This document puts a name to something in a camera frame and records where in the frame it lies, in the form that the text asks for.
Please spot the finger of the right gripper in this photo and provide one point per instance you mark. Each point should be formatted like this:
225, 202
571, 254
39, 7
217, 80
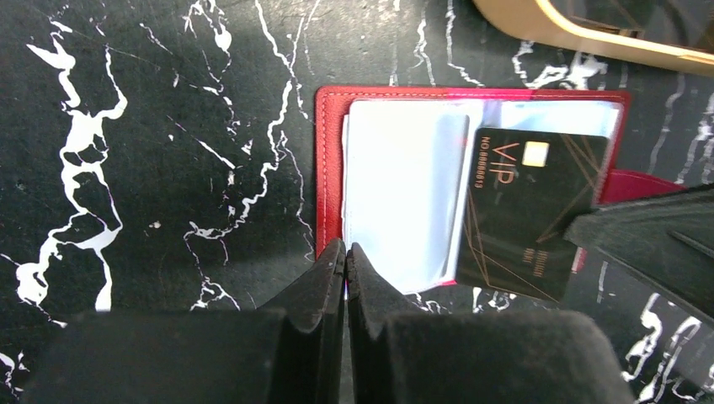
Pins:
665, 241

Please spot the yellow oval tray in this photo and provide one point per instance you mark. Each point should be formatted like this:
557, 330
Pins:
673, 35

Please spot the red card holder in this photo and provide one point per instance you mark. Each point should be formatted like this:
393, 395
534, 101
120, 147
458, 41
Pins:
393, 165

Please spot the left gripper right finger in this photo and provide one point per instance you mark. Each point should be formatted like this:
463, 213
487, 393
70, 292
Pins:
402, 354

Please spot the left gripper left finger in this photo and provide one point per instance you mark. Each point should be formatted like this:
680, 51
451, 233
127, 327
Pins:
286, 351

